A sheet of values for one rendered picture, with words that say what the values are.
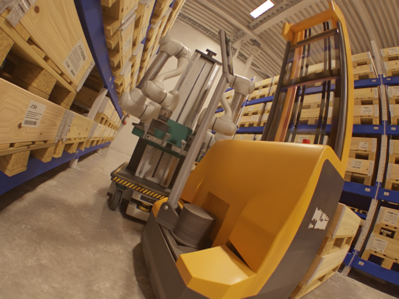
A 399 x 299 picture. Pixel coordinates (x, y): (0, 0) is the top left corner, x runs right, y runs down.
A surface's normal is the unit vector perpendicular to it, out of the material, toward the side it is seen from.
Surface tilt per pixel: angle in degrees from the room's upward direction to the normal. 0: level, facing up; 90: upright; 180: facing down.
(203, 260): 22
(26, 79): 90
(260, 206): 74
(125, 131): 90
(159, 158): 90
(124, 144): 90
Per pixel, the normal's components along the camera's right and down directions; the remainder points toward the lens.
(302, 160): -0.69, -0.63
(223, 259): 0.05, -1.00
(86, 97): 0.40, 0.07
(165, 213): -0.27, -0.21
